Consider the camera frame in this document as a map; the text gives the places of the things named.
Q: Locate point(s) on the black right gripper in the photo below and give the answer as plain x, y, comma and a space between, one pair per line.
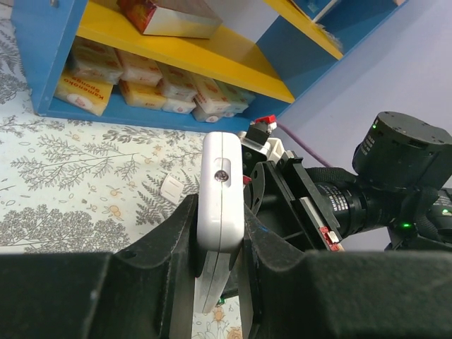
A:
286, 201

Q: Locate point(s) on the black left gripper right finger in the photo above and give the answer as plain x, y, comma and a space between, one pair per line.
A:
286, 293

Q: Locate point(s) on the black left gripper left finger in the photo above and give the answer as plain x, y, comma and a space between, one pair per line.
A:
143, 291

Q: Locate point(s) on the white remote with display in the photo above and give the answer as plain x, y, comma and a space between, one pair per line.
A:
220, 221

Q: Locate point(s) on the white battery cover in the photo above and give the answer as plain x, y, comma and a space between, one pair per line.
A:
171, 189

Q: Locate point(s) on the floral table mat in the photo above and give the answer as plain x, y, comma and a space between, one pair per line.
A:
70, 185

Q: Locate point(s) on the blue shelf unit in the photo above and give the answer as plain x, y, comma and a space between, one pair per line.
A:
288, 58

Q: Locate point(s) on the orange white sponge pack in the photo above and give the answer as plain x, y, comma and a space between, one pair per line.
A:
143, 96

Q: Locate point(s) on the red white carton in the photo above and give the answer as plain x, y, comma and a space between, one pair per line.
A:
172, 18

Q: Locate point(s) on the yellow sponge pack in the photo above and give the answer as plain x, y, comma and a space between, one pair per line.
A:
91, 96

